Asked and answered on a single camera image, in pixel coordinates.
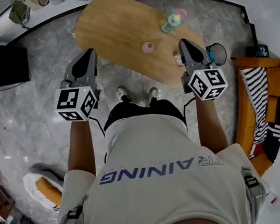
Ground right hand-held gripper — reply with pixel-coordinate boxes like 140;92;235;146
175;32;230;105

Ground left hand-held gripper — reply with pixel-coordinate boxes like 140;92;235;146
45;47;107;126

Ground person's right forearm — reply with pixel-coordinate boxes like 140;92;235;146
193;95;230;156

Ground person's left forearm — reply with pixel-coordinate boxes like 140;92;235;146
60;118;100;183

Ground wooden coffee table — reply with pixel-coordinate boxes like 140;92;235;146
69;0;212;105

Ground small pink striped card packet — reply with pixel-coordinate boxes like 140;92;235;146
173;52;185;69

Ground person's left white shoe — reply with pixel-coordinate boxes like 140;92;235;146
116;84;132;105

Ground person's white shoe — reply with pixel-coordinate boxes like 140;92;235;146
146;86;162;107
116;84;132;105

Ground person's right white shoe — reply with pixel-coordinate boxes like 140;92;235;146
146;86;162;107

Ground black white striped blanket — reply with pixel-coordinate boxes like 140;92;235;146
236;63;280;158

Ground person's black shorts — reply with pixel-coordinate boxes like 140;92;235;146
100;93;187;139

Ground orange sofa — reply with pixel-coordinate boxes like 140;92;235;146
223;51;280;180

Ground olive green bag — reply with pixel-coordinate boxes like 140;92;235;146
6;0;35;31

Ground white floor beanbag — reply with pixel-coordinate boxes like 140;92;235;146
21;159;69;219

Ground orange beanbag pad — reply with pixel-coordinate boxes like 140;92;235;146
34;174;66;209

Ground person's white t-shirt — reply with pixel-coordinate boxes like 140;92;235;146
42;97;273;224

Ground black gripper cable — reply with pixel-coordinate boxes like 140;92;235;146
180;97;201;131
89;114;107;141

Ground grey shoulder strap buckle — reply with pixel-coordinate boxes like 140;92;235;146
65;206;85;221
240;165;266;198

